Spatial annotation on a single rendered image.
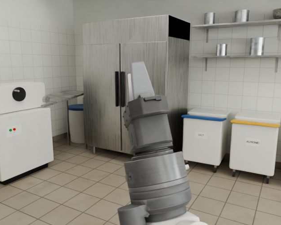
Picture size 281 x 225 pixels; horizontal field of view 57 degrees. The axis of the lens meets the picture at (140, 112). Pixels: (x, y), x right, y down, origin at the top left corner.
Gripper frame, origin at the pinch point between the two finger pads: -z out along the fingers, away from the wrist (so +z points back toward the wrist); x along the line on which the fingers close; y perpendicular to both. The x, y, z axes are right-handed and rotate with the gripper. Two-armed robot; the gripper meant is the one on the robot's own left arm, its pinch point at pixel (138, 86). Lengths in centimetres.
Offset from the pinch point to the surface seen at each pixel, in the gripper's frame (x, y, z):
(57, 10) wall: -401, 43, -278
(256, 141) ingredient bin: -253, -176, 18
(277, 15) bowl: -221, -228, -125
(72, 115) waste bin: -437, 48, -89
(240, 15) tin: -245, -197, -143
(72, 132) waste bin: -452, 52, -59
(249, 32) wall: -265, -217, -127
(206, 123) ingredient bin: -283, -133, -17
